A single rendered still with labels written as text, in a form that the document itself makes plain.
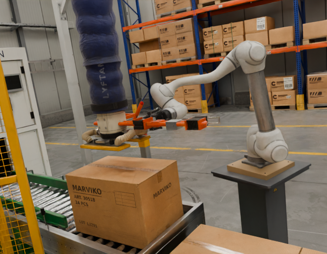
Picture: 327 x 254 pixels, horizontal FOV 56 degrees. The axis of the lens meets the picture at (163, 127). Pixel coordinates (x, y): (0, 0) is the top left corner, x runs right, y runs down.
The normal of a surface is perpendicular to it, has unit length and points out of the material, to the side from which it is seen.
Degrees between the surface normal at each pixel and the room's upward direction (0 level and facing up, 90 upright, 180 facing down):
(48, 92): 90
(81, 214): 90
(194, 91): 90
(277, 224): 90
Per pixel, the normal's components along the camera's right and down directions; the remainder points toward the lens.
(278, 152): 0.15, 0.30
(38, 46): 0.83, 0.00
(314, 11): -0.54, 0.23
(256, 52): 0.10, 0.10
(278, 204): 0.60, 0.07
